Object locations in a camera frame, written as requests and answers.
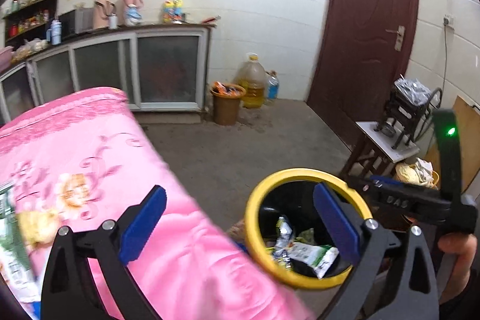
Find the microwave oven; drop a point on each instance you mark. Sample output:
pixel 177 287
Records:
pixel 76 21

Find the green white milk carton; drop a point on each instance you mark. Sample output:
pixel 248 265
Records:
pixel 317 258

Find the pink thermos left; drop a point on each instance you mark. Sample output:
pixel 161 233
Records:
pixel 103 9

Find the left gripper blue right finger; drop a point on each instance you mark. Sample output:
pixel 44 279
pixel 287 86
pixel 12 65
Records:
pixel 341 220

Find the cooking oil jug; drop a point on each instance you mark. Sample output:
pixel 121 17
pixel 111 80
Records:
pixel 252 77

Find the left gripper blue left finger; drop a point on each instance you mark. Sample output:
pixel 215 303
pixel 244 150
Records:
pixel 138 222

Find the brown trash bucket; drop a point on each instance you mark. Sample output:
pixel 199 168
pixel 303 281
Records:
pixel 226 99

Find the yellow rimmed black trash bin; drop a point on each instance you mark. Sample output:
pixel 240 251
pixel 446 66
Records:
pixel 288 194

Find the small blue water bottle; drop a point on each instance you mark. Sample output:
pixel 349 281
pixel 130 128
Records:
pixel 272 86

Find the dark red wooden door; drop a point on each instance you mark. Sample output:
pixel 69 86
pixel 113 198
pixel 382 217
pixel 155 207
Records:
pixel 364 48

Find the yellow paper napkin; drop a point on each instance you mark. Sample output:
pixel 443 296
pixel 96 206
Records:
pixel 38 227

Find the dark spice shelf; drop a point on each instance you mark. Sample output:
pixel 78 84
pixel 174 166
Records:
pixel 29 22

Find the small wooden stool table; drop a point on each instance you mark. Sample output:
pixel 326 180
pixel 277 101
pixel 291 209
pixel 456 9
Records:
pixel 377 153

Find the person right hand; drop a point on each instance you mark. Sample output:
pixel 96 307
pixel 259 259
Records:
pixel 463 248

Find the light blue lidded cup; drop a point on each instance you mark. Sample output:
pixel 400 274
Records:
pixel 54 33

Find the yellow detergent bottles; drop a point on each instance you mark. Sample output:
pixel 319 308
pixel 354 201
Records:
pixel 172 11

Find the kitchen counter cabinet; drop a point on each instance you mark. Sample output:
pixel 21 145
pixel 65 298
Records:
pixel 161 68

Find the black metal machine on stool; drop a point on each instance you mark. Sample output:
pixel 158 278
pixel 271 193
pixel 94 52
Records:
pixel 409 109

